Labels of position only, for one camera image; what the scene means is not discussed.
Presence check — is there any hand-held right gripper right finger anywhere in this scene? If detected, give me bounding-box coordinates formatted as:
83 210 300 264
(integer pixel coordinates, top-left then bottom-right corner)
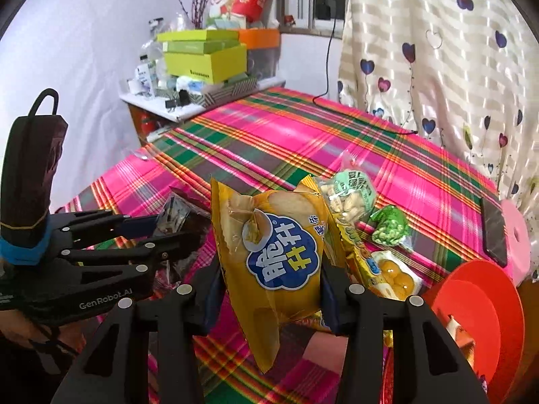
319 261 491 404

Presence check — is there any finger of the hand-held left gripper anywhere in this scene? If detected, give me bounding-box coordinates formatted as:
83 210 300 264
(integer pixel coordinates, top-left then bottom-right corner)
48 211 161 241
59 231 208 292

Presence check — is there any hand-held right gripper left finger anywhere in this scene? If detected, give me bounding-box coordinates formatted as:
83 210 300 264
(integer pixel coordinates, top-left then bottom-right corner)
51 267 231 404

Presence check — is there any dark foil snack packet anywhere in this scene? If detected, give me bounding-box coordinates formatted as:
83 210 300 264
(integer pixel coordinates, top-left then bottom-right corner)
154 187 213 287

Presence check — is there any white packet of yellow balls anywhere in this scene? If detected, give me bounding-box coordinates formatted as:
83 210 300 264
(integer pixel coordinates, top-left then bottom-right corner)
371 250 424 301

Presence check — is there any yellow chip bag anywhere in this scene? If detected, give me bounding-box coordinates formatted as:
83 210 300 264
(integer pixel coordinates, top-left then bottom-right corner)
210 177 338 373

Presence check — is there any green label nut packet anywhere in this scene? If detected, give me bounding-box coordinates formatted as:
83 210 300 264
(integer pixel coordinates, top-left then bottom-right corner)
318 151 377 224

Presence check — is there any red plastic basin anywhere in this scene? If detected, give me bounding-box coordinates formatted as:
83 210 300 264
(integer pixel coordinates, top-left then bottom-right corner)
421 260 527 388

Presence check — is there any long yellow snack packet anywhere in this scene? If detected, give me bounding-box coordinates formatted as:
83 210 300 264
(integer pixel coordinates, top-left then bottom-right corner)
295 174 382 333

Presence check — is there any green pea snack packet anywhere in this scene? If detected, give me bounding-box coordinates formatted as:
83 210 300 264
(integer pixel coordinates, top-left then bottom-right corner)
370 205 411 247

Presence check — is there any white cabinet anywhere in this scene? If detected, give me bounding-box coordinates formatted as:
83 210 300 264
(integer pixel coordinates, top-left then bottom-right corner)
120 78 285 144

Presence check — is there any black binder clip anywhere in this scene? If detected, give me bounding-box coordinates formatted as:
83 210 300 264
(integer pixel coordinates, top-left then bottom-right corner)
165 90 190 112

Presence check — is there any white bottle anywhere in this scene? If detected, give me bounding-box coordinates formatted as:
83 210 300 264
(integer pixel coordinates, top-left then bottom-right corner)
135 65 156 93

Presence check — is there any pink plaid blanket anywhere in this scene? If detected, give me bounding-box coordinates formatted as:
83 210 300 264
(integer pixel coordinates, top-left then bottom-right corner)
55 86 518 404

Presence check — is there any striped cardboard box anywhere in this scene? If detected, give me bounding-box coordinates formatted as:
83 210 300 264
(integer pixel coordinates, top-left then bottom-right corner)
185 76 259 108

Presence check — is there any deep green box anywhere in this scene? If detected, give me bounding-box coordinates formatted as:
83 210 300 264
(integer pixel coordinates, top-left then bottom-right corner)
162 44 248 85

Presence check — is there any black smartphone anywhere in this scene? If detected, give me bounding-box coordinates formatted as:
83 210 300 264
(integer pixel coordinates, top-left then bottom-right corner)
480 198 508 267

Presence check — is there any flat green box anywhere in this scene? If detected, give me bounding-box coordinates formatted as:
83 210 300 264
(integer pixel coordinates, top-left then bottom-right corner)
158 29 241 54

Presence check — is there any pink plastic stool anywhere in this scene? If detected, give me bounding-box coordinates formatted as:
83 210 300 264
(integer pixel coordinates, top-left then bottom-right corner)
499 200 533 282

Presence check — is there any clear storage bin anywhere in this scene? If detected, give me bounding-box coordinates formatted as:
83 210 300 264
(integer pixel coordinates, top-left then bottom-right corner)
246 46 281 80

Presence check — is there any orange box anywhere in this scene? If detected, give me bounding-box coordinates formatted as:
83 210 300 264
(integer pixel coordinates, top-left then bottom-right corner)
238 29 281 49

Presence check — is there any heart print curtain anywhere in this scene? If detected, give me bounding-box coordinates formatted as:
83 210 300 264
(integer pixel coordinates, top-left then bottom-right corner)
337 0 539 220

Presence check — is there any black cable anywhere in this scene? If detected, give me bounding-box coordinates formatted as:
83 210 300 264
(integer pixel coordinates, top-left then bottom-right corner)
312 17 417 135

